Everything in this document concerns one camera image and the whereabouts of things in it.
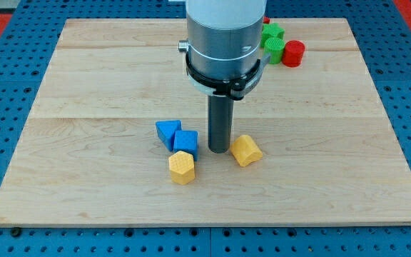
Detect yellow heart block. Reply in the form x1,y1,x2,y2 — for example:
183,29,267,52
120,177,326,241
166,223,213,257
230,135,263,167

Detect yellow hexagon block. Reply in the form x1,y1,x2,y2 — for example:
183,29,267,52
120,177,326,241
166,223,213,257
168,151,196,185

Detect green star block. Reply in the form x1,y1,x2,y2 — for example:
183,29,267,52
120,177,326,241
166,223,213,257
260,23,285,48

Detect small red block behind arm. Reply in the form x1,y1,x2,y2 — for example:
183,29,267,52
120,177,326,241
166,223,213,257
263,16,270,24

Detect light wooden board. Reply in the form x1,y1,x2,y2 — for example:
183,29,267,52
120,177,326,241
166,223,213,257
0,19,411,228

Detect blue cube block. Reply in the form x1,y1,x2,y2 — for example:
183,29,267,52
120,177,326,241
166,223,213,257
173,130,198,161

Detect red cylinder block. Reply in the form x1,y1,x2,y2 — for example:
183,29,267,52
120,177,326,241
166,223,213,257
282,40,305,67

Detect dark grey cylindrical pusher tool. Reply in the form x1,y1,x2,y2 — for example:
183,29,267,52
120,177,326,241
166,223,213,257
208,96,233,153

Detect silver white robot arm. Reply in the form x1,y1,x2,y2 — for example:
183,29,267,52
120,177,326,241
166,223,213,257
178,0,269,101

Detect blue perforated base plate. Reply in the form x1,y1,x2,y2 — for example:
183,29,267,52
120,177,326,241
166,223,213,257
0,0,411,256

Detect green cylinder block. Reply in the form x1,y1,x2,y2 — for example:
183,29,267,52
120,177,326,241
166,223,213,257
264,37,285,64

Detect blue triangle block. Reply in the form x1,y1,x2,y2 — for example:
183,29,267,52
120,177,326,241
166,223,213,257
156,120,182,151

